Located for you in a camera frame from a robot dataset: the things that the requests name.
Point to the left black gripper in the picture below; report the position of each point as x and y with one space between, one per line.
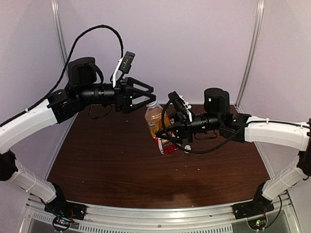
123 101

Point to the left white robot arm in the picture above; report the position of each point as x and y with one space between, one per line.
81 91

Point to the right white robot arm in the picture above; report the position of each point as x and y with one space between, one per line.
242 128

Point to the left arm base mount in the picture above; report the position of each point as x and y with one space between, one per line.
65 219

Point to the white flip bottle cap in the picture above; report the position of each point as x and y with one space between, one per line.
187 149

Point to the aluminium frame post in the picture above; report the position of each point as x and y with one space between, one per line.
59 30
259 15

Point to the amber tea bottle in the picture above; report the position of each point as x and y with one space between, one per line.
153 119

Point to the left aluminium frame post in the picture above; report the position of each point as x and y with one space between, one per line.
59 30

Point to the right aluminium frame post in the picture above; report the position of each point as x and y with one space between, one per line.
259 15

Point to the front aluminium rail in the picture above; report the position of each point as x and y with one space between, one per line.
207 219

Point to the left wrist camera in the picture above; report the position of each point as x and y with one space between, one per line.
124 65

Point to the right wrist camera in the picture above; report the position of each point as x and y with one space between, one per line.
181 105

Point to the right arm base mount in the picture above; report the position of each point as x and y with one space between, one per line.
255 211

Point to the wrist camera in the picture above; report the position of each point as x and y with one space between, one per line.
124 65
181 105

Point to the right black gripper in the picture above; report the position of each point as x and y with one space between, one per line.
187 131

